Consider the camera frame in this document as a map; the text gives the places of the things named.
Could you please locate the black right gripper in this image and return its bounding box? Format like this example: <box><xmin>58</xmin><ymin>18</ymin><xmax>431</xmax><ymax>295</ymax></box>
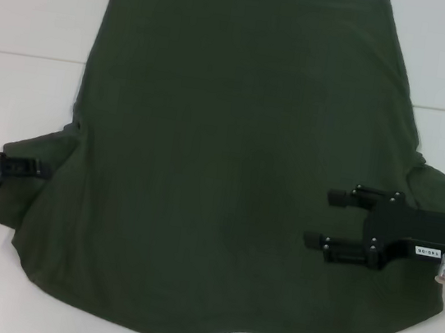
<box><xmin>301</xmin><ymin>179</ymin><xmax>445</xmax><ymax>284</ymax></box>

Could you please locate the dark green t-shirt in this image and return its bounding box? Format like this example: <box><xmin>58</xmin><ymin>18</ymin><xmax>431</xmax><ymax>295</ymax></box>
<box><xmin>0</xmin><ymin>0</ymin><xmax>445</xmax><ymax>333</ymax></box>

